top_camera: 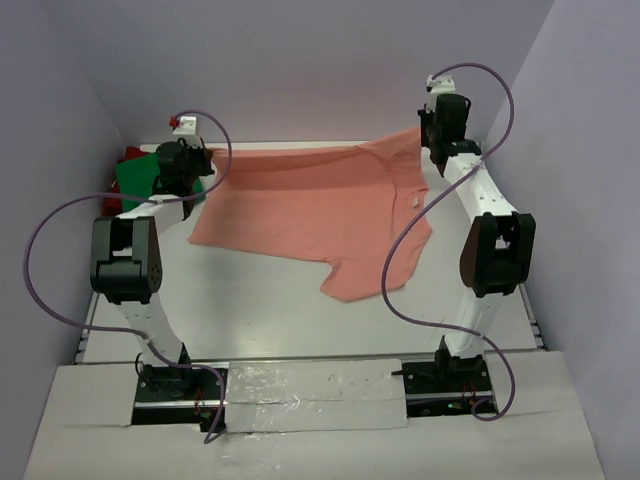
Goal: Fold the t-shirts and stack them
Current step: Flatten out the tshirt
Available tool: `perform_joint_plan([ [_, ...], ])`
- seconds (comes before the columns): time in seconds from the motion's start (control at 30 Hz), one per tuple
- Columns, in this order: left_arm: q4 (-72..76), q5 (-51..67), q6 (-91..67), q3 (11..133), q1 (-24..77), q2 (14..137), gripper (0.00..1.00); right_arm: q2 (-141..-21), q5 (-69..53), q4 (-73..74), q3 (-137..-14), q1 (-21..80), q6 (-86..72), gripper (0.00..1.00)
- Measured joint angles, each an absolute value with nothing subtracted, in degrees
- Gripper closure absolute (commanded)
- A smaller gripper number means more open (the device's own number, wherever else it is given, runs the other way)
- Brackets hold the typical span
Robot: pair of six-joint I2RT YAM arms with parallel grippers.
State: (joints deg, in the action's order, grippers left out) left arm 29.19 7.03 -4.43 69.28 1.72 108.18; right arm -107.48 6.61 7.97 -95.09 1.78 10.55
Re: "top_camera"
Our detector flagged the salmon pink t-shirt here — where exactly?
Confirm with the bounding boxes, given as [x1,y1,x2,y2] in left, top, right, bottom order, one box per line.
[189,128,431,302]

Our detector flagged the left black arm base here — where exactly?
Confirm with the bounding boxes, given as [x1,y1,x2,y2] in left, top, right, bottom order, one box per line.
[131,354,222,433]

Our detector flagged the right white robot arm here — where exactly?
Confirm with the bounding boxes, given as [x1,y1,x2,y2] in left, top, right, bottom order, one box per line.
[418,87,536,391]

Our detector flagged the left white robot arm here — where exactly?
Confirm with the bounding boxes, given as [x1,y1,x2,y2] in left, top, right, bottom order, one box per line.
[90,136,214,399]

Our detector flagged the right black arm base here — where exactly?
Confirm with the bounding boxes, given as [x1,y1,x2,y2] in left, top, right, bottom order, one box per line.
[391,340,498,418]

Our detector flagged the green folded t-shirt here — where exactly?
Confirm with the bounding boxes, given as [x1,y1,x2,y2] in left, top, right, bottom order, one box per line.
[115,143,213,199]

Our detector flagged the red folded t-shirt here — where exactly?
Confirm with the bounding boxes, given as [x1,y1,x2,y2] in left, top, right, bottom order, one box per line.
[102,147,159,216]

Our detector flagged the silver tape patch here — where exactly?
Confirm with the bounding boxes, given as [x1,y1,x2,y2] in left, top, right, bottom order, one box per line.
[225,359,408,434]

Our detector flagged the white cardboard front panel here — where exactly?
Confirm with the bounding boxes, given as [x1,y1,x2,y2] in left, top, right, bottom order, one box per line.
[25,352,603,479]

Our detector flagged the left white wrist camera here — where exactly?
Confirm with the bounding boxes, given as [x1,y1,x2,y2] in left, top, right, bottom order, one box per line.
[169,115,198,138]

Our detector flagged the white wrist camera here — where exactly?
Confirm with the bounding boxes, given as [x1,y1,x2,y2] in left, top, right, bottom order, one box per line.
[425,74,456,96]
[169,115,198,138]

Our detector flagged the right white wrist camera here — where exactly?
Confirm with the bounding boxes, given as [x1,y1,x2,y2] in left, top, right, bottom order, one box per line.
[425,74,456,96]

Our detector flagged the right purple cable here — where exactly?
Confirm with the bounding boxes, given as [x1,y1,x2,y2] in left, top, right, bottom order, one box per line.
[381,62,517,422]

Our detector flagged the purple cable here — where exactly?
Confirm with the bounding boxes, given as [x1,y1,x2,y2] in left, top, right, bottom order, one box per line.
[381,62,517,422]
[24,110,233,445]

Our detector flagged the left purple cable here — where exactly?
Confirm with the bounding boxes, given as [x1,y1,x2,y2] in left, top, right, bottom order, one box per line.
[24,110,233,445]

